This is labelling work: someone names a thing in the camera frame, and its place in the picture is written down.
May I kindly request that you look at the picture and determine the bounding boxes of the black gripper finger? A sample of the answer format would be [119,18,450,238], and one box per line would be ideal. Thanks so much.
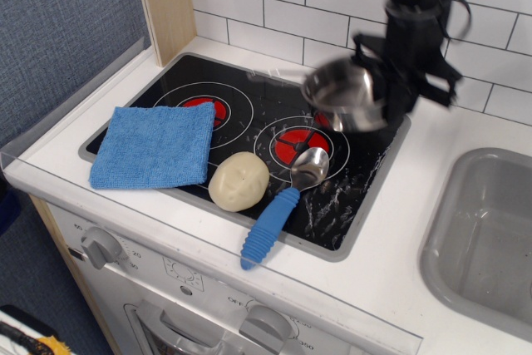
[368,64,392,111]
[384,78,423,125]

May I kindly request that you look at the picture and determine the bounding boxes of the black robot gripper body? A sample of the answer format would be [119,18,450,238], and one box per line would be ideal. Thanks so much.
[352,3,461,107]

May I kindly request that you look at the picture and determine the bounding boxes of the silver pot with wire handle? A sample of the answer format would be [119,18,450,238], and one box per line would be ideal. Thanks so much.
[245,57,390,133]

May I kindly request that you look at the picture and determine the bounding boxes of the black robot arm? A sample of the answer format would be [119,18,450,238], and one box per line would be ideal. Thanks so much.
[352,0,462,131]

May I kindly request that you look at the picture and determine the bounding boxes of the grey plastic sink basin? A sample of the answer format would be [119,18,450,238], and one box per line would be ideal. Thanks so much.
[421,148,531,341]

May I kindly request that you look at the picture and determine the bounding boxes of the cream plastic potato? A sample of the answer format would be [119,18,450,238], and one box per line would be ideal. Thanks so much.
[208,151,269,212]

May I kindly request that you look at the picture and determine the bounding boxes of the blue microfiber cloth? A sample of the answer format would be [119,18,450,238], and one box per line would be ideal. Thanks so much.
[89,102,215,190]

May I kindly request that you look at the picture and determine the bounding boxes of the grey right oven knob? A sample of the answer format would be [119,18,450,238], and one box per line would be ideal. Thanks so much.
[239,305,293,354]

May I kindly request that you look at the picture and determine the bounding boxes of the grey oven knob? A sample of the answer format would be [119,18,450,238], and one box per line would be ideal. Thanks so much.
[239,305,293,354]
[81,227,122,270]

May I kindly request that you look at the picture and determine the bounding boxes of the grey left oven knob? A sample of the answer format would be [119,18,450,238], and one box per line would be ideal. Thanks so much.
[81,227,122,270]

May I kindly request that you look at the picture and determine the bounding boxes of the yellow and black object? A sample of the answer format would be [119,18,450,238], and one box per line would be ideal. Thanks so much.
[1,322,71,355]

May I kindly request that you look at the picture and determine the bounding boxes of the spoon with blue handle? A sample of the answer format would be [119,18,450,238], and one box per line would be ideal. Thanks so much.
[240,147,329,270]

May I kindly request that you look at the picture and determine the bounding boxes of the light wooden post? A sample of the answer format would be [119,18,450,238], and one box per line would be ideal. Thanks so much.
[141,0,197,67]

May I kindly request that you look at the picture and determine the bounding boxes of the oven door with handle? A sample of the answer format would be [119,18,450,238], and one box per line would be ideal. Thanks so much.
[122,298,300,355]

